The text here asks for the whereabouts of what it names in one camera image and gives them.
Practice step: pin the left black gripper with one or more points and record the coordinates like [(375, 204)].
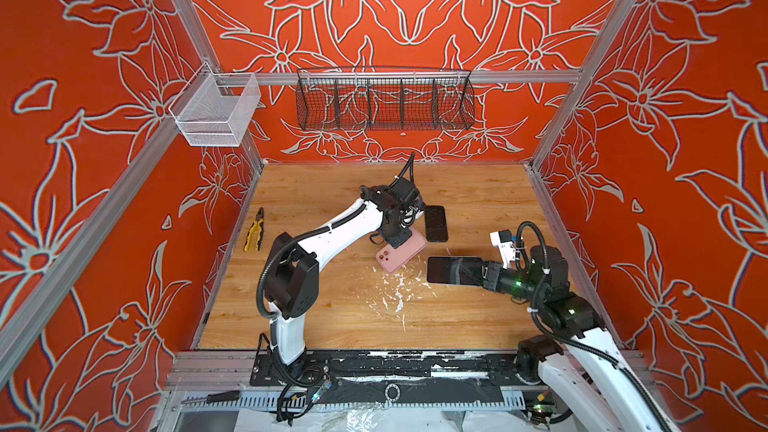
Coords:
[(405, 232)]

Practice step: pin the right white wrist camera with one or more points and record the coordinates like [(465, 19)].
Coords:
[(505, 242)]

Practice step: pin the black screwdriver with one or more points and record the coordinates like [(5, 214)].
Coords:
[(214, 398)]

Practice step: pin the pink phone case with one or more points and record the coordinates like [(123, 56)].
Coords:
[(392, 259)]

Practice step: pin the yellow black pliers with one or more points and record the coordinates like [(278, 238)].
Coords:
[(254, 235)]

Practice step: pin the grey slotted cable duct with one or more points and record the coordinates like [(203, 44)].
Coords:
[(454, 397)]

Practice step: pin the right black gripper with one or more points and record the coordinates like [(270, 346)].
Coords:
[(493, 280)]

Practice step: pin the black phone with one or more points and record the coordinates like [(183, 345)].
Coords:
[(459, 270)]

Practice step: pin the clear plastic bin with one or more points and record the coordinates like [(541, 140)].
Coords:
[(215, 109)]

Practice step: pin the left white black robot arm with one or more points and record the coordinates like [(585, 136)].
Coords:
[(289, 283)]

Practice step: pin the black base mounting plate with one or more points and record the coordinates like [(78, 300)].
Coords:
[(497, 367)]

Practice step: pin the black wire basket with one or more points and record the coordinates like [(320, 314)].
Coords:
[(358, 99)]

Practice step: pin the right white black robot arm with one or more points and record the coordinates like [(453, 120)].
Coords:
[(574, 355)]

